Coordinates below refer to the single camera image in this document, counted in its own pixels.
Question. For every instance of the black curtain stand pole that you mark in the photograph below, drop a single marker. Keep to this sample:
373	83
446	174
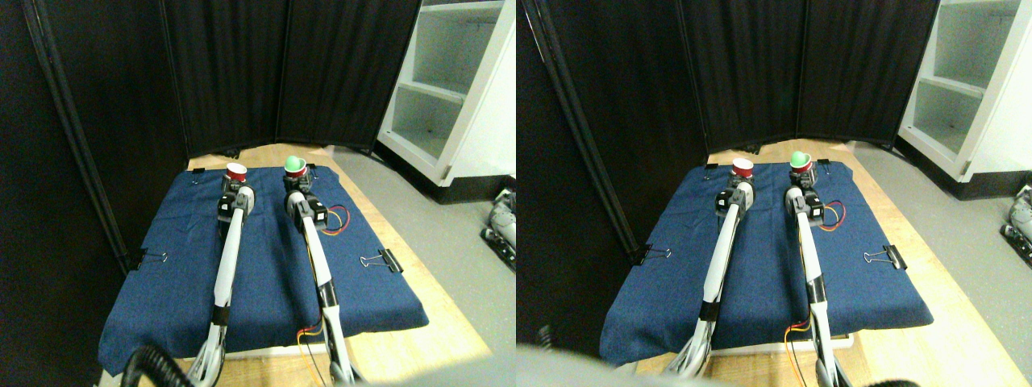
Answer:
599	161
87	161

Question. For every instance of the grey machine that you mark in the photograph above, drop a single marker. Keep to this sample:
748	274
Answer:
501	234
1019	230

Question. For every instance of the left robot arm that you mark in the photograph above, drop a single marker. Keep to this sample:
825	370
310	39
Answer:
228	266
726	258

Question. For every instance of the green ball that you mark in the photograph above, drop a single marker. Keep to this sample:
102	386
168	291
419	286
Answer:
294	164
800	159

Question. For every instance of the black curtain stand foot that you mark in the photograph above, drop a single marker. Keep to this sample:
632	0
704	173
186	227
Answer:
227	154
746	150

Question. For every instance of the dark blue cloth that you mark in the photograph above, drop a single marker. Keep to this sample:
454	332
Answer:
266	274
774	274

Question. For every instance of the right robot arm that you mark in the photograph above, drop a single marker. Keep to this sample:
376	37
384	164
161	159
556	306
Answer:
318	258
810	250

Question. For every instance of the white shelf unit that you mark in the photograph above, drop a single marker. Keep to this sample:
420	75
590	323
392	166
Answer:
484	121
1004	121

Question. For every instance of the red cup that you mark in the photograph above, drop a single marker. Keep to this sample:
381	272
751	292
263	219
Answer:
801	168
742	170
296	174
236	175

